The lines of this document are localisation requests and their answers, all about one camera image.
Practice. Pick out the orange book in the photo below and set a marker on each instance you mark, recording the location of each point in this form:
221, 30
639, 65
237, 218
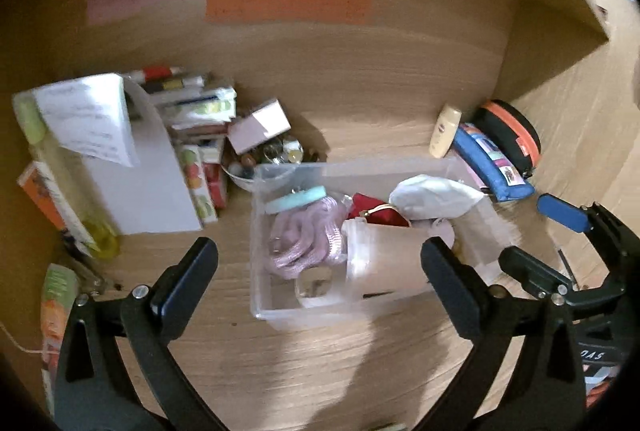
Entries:
45, 196

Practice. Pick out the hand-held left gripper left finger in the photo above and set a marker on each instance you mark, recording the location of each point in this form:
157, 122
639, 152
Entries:
190, 291

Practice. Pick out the translucent plastic jar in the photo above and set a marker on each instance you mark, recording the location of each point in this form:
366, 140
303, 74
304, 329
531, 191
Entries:
385, 256

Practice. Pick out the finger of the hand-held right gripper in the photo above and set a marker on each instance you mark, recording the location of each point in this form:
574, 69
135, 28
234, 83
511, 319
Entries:
562, 212
530, 271

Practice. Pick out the macaron print box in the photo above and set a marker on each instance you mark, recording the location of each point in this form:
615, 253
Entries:
197, 186

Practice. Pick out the red pouch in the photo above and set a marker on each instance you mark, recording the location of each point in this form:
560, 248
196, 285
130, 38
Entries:
370, 208

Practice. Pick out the orange green packet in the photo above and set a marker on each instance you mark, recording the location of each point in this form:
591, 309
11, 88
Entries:
57, 311

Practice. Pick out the glass bowl of trinkets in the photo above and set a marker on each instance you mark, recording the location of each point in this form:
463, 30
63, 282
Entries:
240, 178

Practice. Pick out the black orange round case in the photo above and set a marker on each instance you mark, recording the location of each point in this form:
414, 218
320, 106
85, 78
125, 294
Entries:
510, 131

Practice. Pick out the pale pink round lid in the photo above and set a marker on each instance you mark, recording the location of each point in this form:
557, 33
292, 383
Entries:
444, 231

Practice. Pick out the tape roll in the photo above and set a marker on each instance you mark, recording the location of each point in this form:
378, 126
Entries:
315, 296

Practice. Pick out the white paper sheet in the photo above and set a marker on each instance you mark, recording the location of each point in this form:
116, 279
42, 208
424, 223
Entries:
85, 121

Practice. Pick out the white file holder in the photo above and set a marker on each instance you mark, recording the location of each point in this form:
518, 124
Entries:
150, 191

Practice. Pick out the red white marker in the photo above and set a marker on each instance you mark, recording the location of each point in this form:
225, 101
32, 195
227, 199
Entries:
155, 73

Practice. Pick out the pink booklet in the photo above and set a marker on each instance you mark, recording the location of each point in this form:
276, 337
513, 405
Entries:
472, 174

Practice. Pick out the cream squeeze tube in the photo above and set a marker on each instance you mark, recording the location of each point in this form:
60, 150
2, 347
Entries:
445, 133

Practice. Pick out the teal round lid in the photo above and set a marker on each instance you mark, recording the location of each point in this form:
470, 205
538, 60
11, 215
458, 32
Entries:
295, 201

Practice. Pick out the pink cardboard box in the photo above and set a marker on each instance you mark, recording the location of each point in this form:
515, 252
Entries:
260, 126

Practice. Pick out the pile of boxes and markers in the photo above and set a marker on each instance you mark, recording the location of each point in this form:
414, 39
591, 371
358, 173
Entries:
200, 111

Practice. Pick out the yellow green bottle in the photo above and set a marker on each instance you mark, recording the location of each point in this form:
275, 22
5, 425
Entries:
30, 121

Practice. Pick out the wooden desktop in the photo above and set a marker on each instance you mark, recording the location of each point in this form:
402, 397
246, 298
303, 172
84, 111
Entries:
320, 376

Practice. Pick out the white face mask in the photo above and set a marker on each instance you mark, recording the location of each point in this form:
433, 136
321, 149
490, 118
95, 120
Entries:
435, 196

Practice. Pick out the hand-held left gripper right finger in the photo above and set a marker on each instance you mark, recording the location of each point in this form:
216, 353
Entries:
447, 291

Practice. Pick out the blue pencil case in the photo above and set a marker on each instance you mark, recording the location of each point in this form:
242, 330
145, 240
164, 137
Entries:
500, 171

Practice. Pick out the clear plastic storage box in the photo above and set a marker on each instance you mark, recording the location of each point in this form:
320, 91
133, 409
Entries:
280, 306

